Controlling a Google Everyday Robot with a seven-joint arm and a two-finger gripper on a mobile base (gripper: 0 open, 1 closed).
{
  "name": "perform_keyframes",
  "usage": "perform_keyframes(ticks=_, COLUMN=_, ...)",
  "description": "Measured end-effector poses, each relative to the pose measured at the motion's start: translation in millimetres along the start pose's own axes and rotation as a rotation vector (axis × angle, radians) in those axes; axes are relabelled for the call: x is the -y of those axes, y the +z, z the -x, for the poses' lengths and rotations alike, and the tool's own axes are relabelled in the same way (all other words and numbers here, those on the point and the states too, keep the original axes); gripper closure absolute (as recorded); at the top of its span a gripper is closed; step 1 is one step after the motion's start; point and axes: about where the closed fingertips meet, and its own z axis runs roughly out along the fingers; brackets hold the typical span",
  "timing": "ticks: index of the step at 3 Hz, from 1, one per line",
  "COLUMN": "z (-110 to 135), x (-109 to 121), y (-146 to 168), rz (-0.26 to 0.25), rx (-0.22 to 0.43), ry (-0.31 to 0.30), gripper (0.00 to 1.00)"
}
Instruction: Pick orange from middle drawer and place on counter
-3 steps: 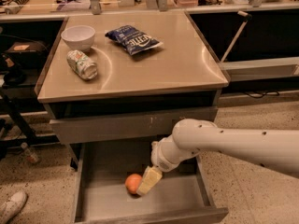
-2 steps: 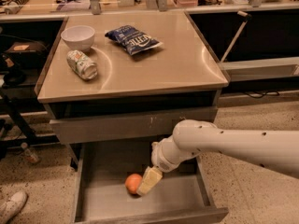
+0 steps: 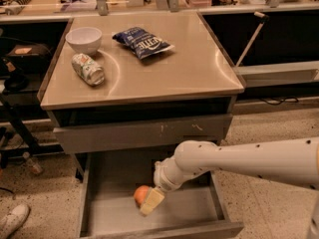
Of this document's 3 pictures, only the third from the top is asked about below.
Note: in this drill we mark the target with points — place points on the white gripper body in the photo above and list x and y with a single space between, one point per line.
161 180

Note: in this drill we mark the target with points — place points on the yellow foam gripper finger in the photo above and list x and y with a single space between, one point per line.
150 199

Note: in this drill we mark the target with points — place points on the orange fruit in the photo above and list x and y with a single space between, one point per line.
140 194

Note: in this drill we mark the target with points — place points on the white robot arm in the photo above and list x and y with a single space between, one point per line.
293 161

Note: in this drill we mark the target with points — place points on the closed top drawer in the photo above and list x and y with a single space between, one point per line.
141 133

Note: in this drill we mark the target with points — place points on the open middle drawer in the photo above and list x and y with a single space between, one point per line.
108 210

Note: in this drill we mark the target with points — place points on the grey drawer cabinet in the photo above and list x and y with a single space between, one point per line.
190 80

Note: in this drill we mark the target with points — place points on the plastic bottle on floor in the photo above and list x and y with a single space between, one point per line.
32 163

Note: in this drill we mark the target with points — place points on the green white soda can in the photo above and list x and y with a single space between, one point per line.
88 69

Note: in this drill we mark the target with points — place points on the blue chip bag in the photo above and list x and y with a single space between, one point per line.
141 42

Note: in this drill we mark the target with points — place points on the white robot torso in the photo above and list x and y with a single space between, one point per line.
313 231

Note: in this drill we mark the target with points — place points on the white shoe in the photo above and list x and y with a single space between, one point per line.
13 220

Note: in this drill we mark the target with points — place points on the white bowl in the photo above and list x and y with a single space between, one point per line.
86 40

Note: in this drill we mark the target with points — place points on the black bag on shelf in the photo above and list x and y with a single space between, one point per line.
30 58

